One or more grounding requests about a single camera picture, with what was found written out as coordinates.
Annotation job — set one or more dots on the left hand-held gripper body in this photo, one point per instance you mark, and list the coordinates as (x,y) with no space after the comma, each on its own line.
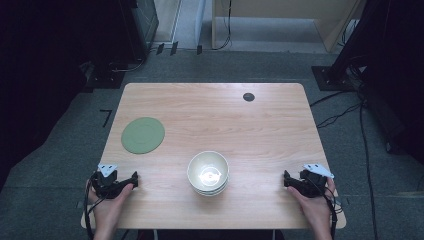
(108,186)

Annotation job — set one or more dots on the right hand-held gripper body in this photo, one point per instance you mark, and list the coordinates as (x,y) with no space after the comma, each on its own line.
(311,185)

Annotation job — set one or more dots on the person's left hand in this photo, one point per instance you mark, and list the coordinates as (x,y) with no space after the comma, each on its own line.
(106,210)

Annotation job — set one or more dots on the person's right hand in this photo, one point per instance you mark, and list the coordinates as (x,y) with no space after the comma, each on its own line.
(316,210)

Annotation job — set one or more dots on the green round plate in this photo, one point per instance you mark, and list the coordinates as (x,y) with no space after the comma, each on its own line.
(143,135)

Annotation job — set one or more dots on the white ceramic bowl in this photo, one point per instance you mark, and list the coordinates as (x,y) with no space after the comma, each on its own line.
(210,194)
(208,170)
(220,190)

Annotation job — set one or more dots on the dark round table grommet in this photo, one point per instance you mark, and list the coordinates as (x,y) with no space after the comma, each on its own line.
(248,97)

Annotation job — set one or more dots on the person's dark clothed legs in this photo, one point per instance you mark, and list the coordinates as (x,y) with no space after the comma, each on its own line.
(213,235)

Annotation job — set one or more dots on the small black floor foot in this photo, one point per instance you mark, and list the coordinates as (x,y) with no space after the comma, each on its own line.
(199,49)
(160,48)
(174,48)

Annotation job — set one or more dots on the dark curtain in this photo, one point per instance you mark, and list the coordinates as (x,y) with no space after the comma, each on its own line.
(43,66)
(403,66)

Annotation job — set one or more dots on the black slanted stand column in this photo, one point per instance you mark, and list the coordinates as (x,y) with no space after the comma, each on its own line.
(358,36)

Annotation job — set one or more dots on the dark glass-front cabinet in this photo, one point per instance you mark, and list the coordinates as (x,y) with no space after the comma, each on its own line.
(145,23)

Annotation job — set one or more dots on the light wooden furniture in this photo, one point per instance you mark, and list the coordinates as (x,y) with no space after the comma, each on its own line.
(286,8)

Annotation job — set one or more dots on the white upright panel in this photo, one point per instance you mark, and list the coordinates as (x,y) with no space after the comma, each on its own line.
(200,20)

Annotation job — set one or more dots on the black stand base plate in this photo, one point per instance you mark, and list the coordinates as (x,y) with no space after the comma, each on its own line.
(106,78)
(330,80)

